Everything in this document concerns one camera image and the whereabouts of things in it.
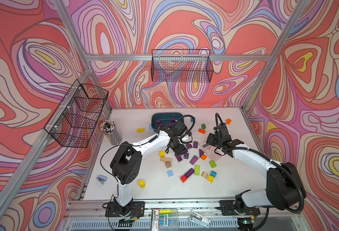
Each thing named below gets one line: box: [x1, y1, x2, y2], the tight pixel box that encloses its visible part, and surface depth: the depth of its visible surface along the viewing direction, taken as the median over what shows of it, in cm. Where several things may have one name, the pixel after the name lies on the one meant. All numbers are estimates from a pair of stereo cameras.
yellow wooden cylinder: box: [138, 179, 146, 189], surface depth 80 cm
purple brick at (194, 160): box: [189, 154, 199, 166], surface depth 93 cm
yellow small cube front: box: [207, 175, 215, 183], surface depth 86 cm
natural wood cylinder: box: [200, 171, 209, 180], surface depth 86 cm
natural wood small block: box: [165, 161, 172, 169], surface depth 89 cm
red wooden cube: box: [180, 174, 188, 183], surface depth 84 cm
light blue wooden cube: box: [166, 169, 174, 178], surface depth 88 cm
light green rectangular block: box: [194, 164, 201, 176], surface depth 88 cm
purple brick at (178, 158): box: [174, 154, 183, 163], surface depth 93 cm
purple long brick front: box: [184, 167, 195, 179], surface depth 86 cm
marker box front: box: [150, 208, 179, 231], surface depth 71 cm
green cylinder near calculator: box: [209, 160, 217, 168], surface depth 90 cm
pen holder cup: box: [100, 119, 123, 146], surface depth 90 cm
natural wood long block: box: [159, 157, 173, 163], surface depth 93 cm
